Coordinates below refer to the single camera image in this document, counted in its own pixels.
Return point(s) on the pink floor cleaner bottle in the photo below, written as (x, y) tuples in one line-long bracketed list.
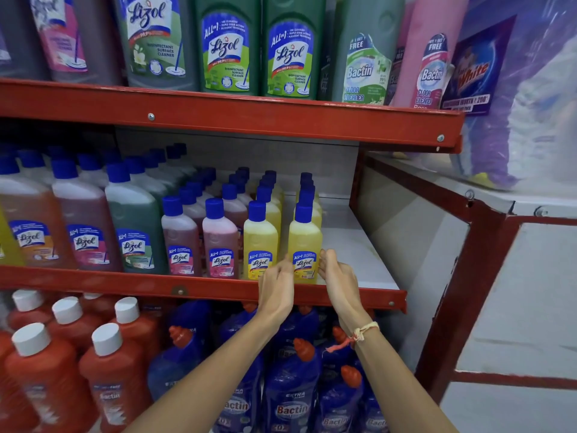
[(428, 72)]

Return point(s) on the red and white side rack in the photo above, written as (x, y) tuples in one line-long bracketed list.
[(487, 247)]

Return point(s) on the rows of large blue-capped bottles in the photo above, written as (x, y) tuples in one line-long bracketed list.
[(85, 220)]

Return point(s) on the large grey pink-label bottle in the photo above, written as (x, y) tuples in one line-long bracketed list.
[(67, 35)]

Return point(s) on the person's right fingers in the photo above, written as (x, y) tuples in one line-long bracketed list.
[(332, 263)]

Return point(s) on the teal floor cleaner bottle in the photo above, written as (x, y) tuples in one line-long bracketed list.
[(365, 63)]

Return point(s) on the person's right forearm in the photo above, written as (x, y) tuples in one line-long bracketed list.
[(396, 387)]

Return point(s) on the large dark lavender bottle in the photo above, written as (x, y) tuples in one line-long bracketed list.
[(13, 35)]

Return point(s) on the person's left fingers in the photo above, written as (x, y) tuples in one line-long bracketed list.
[(283, 268)]

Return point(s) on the large yellow cleaner bottle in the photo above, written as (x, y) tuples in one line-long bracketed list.
[(8, 243)]

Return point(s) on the rows of small yellow bottles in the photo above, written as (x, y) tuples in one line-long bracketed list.
[(260, 241)]

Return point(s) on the purple detergent pack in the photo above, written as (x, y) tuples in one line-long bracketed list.
[(478, 72)]

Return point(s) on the large clear plastic bag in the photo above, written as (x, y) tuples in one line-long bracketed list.
[(536, 108)]

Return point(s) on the group of red white-capped bottles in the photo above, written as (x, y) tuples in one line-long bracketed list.
[(49, 369)]

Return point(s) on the dark floor cleaner bottle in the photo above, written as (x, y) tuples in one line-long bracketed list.
[(395, 81)]

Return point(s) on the person's left hand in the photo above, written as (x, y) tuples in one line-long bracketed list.
[(276, 293)]

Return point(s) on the person's left forearm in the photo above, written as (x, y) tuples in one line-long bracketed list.
[(216, 378)]

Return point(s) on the group of blue red-capped bottles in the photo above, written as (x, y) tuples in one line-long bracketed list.
[(288, 392)]

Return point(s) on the large grey-green cleaner bottle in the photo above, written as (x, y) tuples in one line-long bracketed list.
[(155, 40)]

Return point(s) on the rows of small pink bottles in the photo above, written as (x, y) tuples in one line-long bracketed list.
[(221, 243)]

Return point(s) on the yellow blue-capped cleaner bottle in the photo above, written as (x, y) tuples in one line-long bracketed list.
[(304, 238)]

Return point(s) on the person's right hand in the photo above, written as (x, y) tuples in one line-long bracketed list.
[(340, 288)]

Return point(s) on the large bright green cleaner bottle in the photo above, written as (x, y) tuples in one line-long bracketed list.
[(227, 49), (293, 54)]

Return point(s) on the red metal shelf rack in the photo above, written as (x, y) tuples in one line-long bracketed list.
[(225, 113)]

